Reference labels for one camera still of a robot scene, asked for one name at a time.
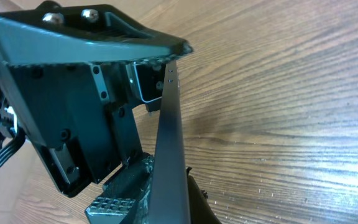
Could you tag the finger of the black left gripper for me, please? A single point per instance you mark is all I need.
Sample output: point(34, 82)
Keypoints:
point(125, 197)
point(83, 34)

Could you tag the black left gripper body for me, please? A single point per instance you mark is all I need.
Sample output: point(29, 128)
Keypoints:
point(79, 117)

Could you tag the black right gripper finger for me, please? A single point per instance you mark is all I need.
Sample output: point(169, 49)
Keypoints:
point(200, 211)

